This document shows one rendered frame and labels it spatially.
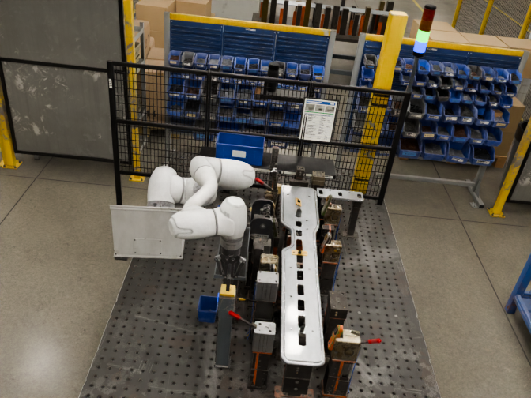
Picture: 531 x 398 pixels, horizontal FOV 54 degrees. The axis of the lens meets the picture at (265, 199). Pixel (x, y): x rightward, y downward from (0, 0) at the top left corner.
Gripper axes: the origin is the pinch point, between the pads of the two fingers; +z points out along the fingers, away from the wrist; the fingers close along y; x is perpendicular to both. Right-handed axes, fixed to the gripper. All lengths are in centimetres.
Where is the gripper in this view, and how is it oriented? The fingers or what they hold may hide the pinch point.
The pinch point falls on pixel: (228, 282)
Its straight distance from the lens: 222.1
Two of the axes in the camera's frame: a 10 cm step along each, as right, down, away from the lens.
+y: 9.9, 1.0, 0.2
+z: -1.0, 8.3, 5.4
